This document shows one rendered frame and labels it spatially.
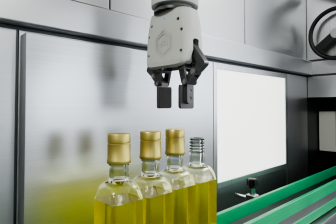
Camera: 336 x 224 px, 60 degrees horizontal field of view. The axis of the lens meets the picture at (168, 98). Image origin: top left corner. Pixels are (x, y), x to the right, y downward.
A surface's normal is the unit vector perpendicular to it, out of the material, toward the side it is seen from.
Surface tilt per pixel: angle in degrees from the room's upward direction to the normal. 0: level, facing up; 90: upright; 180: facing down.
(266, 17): 90
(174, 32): 89
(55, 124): 90
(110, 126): 90
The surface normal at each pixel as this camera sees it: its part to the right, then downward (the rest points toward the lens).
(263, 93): 0.68, -0.02
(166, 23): -0.72, -0.06
